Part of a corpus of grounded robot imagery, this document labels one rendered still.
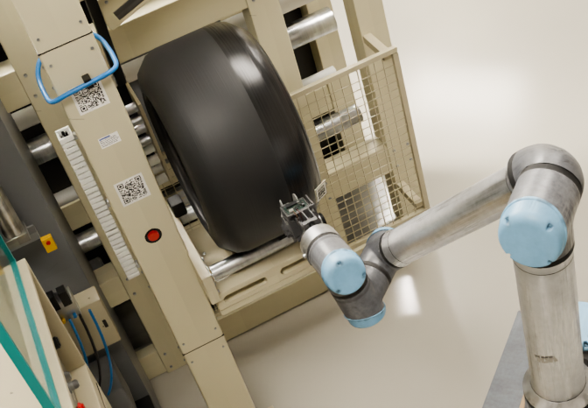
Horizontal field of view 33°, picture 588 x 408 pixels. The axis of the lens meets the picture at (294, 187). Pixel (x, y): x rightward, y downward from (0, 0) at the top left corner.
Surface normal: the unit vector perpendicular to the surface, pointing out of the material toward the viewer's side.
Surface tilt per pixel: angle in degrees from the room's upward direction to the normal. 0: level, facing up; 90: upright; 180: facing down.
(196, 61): 12
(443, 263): 0
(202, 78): 23
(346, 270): 78
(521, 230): 86
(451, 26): 0
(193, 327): 90
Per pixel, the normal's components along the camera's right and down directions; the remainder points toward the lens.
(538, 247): -0.45, 0.59
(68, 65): 0.39, 0.51
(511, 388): -0.24, -0.74
